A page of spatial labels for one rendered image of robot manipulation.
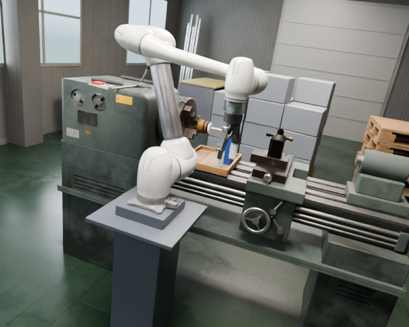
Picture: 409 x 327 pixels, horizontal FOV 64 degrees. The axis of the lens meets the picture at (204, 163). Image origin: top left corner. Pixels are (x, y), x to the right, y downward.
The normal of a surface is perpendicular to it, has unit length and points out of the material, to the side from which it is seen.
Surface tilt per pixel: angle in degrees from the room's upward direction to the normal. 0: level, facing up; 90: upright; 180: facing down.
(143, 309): 90
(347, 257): 90
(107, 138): 90
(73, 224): 90
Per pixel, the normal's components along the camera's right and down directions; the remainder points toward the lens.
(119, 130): -0.33, 0.28
